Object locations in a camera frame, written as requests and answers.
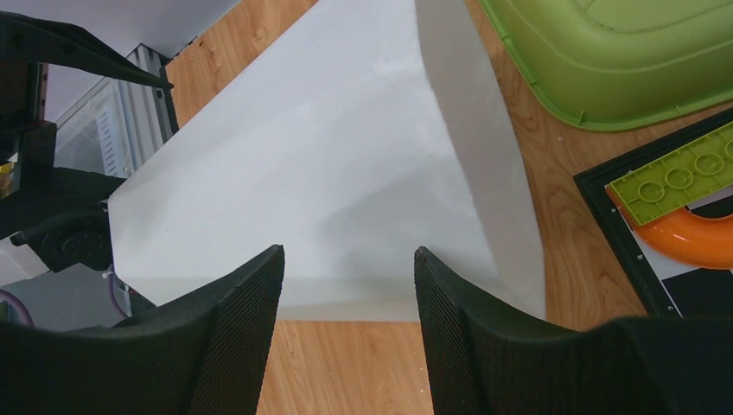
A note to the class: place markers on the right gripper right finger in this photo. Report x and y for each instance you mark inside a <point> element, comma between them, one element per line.
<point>486,357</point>

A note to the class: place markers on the black grey checkerboard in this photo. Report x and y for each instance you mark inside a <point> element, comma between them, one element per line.
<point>665,286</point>

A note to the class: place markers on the white plastic bin liner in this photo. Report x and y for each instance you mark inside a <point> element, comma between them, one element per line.
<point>366,130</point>

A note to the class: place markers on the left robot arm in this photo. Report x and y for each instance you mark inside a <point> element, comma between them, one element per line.
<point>59,213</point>

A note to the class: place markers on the large green plastic container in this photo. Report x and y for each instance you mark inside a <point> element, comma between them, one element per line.
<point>610,66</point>

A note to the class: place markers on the green flat toy brick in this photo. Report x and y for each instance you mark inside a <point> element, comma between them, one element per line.
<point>680,177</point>

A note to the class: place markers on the orange arch toy block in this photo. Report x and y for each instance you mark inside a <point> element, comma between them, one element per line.
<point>684,236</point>

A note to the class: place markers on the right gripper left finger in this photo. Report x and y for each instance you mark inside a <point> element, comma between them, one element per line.
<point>203,353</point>

